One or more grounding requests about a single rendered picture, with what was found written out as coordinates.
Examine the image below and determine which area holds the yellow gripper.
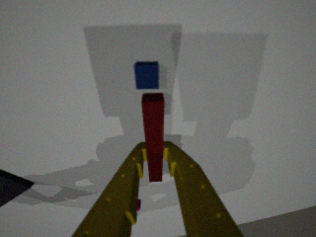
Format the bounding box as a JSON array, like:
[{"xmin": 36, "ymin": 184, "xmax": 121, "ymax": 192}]
[{"xmin": 71, "ymin": 141, "xmax": 244, "ymax": 237}]

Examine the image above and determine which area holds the small blue block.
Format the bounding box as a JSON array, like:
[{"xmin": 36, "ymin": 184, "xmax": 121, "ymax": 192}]
[{"xmin": 134, "ymin": 61, "xmax": 159, "ymax": 89}]

